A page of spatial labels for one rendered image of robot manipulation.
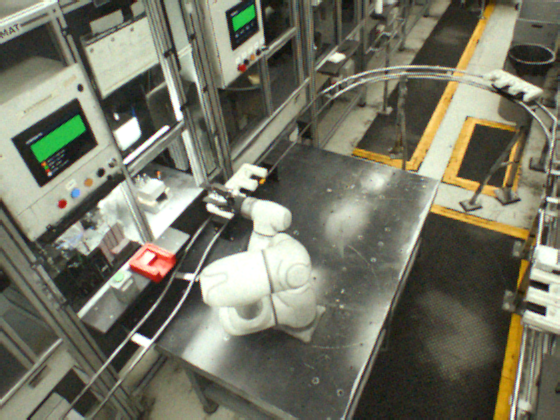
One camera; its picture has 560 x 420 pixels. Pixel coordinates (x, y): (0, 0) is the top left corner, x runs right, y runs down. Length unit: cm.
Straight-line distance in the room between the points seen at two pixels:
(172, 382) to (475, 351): 169
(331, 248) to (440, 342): 91
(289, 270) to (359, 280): 97
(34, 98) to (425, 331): 230
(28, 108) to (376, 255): 160
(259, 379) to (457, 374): 121
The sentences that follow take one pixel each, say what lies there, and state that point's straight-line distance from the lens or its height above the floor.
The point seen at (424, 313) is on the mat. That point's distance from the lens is 294.
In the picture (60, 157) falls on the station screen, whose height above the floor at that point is 159.
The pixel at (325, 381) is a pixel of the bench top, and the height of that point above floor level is 68.
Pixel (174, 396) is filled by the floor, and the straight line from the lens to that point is 283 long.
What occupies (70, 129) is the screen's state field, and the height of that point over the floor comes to 166.
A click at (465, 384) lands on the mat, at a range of 278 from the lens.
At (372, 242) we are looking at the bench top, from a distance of 235.
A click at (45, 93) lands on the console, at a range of 164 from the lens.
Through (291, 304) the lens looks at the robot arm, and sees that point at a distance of 187.
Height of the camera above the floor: 248
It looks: 39 degrees down
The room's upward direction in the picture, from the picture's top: 5 degrees counter-clockwise
